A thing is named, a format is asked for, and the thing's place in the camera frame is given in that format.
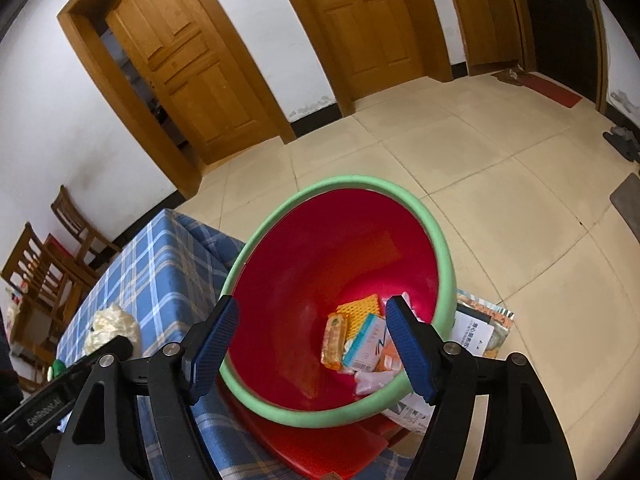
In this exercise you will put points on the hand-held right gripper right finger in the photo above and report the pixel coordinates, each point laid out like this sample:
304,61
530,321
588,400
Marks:
407,345

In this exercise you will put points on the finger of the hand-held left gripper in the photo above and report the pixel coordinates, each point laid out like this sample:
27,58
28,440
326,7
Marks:
120,347

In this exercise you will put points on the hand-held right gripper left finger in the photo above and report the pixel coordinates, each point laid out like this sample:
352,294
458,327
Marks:
215,345

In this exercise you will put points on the small orange white packet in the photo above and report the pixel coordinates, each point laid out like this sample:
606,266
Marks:
389,362

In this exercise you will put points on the light blue cardboard box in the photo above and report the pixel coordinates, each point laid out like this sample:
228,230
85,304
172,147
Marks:
367,345

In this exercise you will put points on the white plastic wrapper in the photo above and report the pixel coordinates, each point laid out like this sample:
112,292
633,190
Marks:
372,382

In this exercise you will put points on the orange foam fruit net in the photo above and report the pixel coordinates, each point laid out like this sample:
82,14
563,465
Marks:
357,310

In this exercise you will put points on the orange snack packet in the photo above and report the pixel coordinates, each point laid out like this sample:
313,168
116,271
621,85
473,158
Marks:
334,342

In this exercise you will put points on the red bin with green rim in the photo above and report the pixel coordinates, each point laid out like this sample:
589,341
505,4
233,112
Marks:
325,240

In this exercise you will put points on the crumpled white tissue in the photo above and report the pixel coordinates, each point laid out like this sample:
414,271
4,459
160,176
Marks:
112,327

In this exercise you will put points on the small green round object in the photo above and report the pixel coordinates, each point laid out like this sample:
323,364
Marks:
58,370

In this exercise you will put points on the printed paper calendar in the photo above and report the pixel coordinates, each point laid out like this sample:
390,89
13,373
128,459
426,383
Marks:
480,332

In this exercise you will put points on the blue plaid tablecloth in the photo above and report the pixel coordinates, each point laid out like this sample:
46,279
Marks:
160,270

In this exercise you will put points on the wooden chair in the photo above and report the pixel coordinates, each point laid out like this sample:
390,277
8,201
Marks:
30,260
65,210

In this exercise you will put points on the red plastic stool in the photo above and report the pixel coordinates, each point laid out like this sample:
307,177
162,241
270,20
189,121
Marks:
310,447

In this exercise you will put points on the grey floor mat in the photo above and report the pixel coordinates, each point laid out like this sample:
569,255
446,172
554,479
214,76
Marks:
627,200

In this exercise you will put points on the open wooden door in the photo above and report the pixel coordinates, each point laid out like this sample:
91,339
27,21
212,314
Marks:
190,60

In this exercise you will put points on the dark slipper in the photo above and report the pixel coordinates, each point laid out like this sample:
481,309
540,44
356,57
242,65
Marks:
629,152
620,136

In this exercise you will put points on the red door mat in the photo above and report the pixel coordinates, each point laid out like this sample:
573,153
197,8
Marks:
555,90

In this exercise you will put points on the closed wooden door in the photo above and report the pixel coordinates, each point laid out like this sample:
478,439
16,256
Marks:
360,25

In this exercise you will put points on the narrow wooden door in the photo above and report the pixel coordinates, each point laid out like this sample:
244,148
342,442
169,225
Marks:
485,25

